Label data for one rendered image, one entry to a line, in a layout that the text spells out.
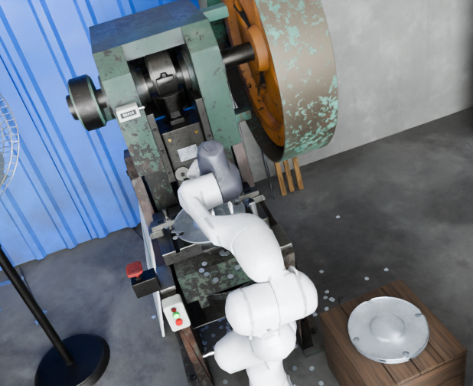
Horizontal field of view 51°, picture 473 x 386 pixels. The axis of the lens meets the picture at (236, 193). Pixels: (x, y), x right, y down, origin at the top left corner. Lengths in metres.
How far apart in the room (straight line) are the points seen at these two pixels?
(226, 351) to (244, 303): 0.33
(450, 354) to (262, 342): 0.93
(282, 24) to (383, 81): 2.17
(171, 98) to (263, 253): 0.82
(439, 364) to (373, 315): 0.29
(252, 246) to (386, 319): 0.99
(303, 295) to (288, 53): 0.68
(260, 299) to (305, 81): 0.67
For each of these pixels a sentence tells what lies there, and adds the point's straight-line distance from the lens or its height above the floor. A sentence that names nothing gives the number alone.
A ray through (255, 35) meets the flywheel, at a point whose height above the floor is 1.39.
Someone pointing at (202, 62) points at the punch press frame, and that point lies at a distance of 1.69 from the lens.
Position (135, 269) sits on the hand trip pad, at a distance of 1.91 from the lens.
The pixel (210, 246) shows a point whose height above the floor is 0.78.
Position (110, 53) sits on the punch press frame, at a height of 1.49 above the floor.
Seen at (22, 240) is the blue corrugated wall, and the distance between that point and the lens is 3.50.
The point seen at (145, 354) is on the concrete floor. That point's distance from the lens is 2.65.
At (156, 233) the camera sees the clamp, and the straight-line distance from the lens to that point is 2.09.
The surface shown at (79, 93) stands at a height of 1.39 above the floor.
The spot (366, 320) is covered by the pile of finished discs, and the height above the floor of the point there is 0.37.
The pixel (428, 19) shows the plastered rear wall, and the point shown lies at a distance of 3.62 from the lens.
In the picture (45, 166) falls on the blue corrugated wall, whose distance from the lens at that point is 3.20.
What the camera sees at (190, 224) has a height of 0.78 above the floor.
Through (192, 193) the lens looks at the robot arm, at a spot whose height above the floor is 1.21.
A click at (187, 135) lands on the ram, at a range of 1.83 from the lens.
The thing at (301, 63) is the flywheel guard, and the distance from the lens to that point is 1.49.
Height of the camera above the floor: 1.96
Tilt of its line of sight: 35 degrees down
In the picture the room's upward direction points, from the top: 15 degrees counter-clockwise
